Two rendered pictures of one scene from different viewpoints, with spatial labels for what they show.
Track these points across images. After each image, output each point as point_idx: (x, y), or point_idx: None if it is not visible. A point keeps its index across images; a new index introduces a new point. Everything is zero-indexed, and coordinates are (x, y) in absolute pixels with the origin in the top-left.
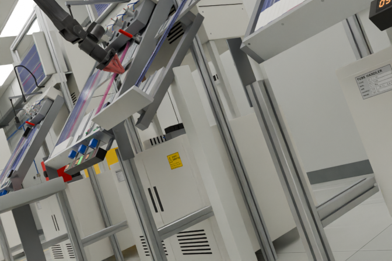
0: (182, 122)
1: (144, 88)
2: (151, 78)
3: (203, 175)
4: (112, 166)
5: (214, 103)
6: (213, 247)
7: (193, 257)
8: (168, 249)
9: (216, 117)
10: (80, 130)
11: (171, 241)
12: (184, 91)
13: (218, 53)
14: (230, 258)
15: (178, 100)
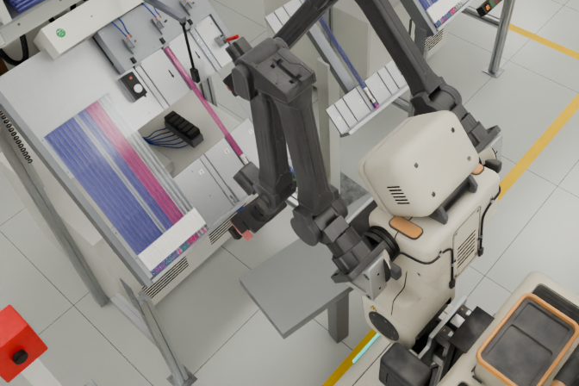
0: (184, 118)
1: (387, 82)
2: (389, 72)
3: (332, 132)
4: (103, 239)
5: (211, 80)
6: None
7: (225, 234)
8: (191, 258)
9: (209, 93)
10: (208, 189)
11: (197, 245)
12: None
13: None
14: (331, 177)
15: (332, 84)
